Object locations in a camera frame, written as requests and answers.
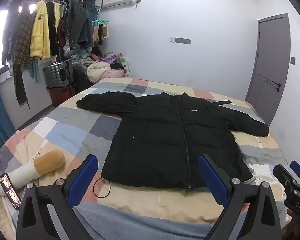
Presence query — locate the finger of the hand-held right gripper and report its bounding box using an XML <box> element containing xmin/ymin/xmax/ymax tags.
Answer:
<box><xmin>290</xmin><ymin>160</ymin><xmax>300</xmax><ymax>181</ymax></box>
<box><xmin>273</xmin><ymin>164</ymin><xmax>297</xmax><ymax>189</ymax></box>

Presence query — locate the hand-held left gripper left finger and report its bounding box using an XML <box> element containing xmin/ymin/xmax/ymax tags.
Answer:
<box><xmin>16</xmin><ymin>154</ymin><xmax>99</xmax><ymax>240</ymax></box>

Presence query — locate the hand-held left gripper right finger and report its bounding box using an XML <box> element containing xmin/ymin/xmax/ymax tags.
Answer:
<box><xmin>197</xmin><ymin>154</ymin><xmax>283</xmax><ymax>240</ymax></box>

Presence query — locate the black puffer jacket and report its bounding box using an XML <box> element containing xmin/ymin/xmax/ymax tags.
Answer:
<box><xmin>76</xmin><ymin>92</ymin><xmax>270</xmax><ymax>198</ymax></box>

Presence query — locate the pile of clothes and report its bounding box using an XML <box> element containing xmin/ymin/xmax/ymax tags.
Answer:
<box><xmin>62</xmin><ymin>45</ymin><xmax>125</xmax><ymax>83</ymax></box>

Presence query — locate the white and tan bolster pillow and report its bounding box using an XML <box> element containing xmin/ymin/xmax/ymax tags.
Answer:
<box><xmin>0</xmin><ymin>149</ymin><xmax>66</xmax><ymax>195</ymax></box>

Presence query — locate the patchwork bed quilt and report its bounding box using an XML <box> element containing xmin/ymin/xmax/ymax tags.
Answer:
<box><xmin>0</xmin><ymin>77</ymin><xmax>294</xmax><ymax>240</ymax></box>

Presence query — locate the smartphone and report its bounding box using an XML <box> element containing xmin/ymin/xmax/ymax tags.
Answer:
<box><xmin>0</xmin><ymin>173</ymin><xmax>22</xmax><ymax>210</ymax></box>

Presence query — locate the red suitcase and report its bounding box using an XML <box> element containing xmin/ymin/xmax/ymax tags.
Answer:
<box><xmin>49</xmin><ymin>84</ymin><xmax>77</xmax><ymax>108</ymax></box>

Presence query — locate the grey suitcase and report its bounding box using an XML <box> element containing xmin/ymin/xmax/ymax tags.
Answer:
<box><xmin>43</xmin><ymin>60</ymin><xmax>74</xmax><ymax>88</ymax></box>

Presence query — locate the grey door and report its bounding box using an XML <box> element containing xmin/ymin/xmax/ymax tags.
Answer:
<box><xmin>245</xmin><ymin>12</ymin><xmax>290</xmax><ymax>128</ymax></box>

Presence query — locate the dotted white pillow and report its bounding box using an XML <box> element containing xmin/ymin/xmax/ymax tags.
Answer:
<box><xmin>117</xmin><ymin>52</ymin><xmax>133</xmax><ymax>78</ymax></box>

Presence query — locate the brown plaid scarf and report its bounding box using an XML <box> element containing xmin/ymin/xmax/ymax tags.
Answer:
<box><xmin>11</xmin><ymin>11</ymin><xmax>37</xmax><ymax>108</ymax></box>

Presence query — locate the green clip hanger with socks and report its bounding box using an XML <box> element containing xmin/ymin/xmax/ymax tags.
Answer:
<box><xmin>91</xmin><ymin>19</ymin><xmax>110</xmax><ymax>44</ymax></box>

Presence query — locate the yellow fleece coat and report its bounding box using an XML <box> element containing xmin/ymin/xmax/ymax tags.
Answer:
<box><xmin>30</xmin><ymin>0</ymin><xmax>52</xmax><ymax>59</ymax></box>

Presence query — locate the dark grey hoodie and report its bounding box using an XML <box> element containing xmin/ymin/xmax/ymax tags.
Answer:
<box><xmin>65</xmin><ymin>0</ymin><xmax>94</xmax><ymax>49</ymax></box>

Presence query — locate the grey and white wall panel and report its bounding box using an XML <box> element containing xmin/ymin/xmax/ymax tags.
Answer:
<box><xmin>169</xmin><ymin>36</ymin><xmax>192</xmax><ymax>45</ymax></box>

